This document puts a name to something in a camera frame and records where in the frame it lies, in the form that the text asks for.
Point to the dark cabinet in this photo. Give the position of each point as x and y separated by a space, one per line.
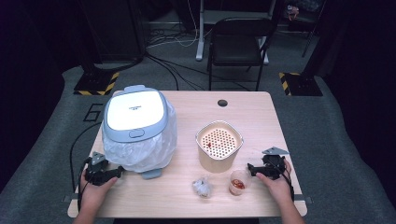
115 31

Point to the clear wrapper wad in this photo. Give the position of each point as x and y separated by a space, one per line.
202 187

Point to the clear plastic cup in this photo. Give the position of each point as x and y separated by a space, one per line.
246 178

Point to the white grey-blue pedal trash bin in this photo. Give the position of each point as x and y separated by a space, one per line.
135 112

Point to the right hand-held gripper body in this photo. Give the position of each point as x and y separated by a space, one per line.
274 163

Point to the white plastic bin liner bag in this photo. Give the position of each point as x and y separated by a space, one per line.
141 155

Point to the beige perforated strainer container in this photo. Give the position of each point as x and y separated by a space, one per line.
218 164

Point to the black stand leg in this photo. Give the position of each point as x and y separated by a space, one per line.
309 39

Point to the black stand base striped edge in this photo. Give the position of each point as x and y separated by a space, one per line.
303 84
93 82

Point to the black folding chair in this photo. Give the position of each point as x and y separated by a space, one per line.
238 49

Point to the grey tape strip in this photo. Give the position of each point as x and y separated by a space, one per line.
306 199
70 198

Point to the white desk frame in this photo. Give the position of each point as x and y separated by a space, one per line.
200 37

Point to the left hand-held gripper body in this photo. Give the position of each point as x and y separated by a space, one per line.
97 169

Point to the person's left hand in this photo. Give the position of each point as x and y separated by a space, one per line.
93 194

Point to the red food leftovers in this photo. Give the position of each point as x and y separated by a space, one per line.
238 184

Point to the person's right hand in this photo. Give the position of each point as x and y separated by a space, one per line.
277 188

